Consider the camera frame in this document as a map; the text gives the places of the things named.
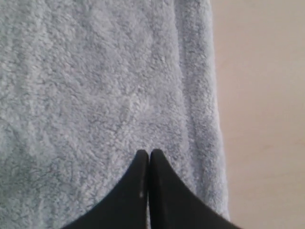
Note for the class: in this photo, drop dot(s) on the light blue terry towel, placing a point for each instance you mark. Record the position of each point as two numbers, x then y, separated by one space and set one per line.
84 84

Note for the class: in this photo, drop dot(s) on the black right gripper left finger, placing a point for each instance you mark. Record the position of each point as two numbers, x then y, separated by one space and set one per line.
125 206

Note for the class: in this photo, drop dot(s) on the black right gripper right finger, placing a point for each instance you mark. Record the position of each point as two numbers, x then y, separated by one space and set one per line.
172 204

